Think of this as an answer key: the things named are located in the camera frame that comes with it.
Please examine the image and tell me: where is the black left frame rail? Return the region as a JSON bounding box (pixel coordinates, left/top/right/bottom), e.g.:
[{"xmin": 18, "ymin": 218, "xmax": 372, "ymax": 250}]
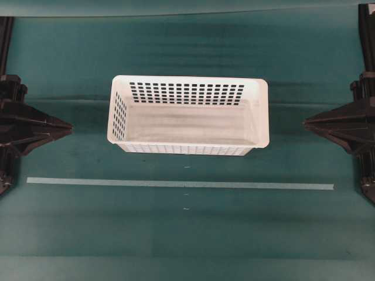
[{"xmin": 0, "ymin": 16, "xmax": 14, "ymax": 75}]

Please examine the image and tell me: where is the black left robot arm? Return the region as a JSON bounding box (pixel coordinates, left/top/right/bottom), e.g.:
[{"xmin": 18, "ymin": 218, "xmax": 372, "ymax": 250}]
[{"xmin": 1, "ymin": 75, "xmax": 73, "ymax": 156}]

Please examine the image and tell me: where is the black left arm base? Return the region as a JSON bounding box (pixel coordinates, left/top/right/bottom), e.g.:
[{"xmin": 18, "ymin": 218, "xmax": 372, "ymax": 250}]
[{"xmin": 1, "ymin": 152, "xmax": 17, "ymax": 195}]

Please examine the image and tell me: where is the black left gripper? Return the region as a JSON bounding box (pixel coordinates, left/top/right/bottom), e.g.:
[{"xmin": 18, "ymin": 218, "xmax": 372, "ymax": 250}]
[{"xmin": 1, "ymin": 99, "xmax": 73, "ymax": 157}]

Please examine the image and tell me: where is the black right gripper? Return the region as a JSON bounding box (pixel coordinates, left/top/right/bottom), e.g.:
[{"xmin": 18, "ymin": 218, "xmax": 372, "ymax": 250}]
[{"xmin": 303, "ymin": 101, "xmax": 374, "ymax": 155}]

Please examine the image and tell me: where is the black frame rail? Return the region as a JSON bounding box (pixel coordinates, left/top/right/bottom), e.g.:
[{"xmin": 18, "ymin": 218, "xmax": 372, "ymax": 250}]
[
  {"xmin": 0, "ymin": 16, "xmax": 14, "ymax": 75},
  {"xmin": 358, "ymin": 3, "xmax": 374, "ymax": 72}
]

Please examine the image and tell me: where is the black right frame rail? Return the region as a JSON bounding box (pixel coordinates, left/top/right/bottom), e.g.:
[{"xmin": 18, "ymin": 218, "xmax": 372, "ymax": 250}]
[{"xmin": 358, "ymin": 3, "xmax": 374, "ymax": 72}]

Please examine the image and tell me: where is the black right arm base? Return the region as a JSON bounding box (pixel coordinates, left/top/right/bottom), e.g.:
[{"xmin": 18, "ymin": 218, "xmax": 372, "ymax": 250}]
[{"xmin": 357, "ymin": 152, "xmax": 374, "ymax": 205}]

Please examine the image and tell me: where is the pale tape strip on table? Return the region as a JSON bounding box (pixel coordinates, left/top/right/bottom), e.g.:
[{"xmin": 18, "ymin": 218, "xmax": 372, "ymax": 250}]
[{"xmin": 26, "ymin": 177, "xmax": 334, "ymax": 191}]

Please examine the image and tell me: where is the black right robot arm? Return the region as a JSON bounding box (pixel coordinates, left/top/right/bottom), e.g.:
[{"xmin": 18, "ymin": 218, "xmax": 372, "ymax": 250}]
[{"xmin": 304, "ymin": 72, "xmax": 374, "ymax": 155}]

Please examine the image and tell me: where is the white perforated plastic basket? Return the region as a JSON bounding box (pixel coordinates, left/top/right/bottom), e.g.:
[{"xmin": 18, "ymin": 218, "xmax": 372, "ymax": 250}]
[{"xmin": 107, "ymin": 75, "xmax": 270, "ymax": 156}]

